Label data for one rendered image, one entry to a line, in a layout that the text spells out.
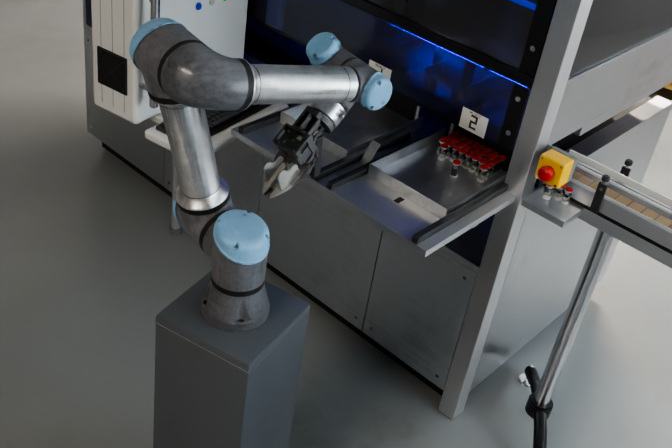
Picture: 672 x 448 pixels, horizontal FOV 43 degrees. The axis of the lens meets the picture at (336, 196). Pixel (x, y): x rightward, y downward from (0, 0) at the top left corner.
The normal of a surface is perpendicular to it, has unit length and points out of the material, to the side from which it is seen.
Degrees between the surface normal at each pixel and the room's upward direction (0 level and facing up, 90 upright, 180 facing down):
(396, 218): 0
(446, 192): 0
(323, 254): 90
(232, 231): 7
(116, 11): 90
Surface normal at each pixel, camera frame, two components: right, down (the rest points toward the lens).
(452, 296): -0.67, 0.33
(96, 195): 0.13, -0.82
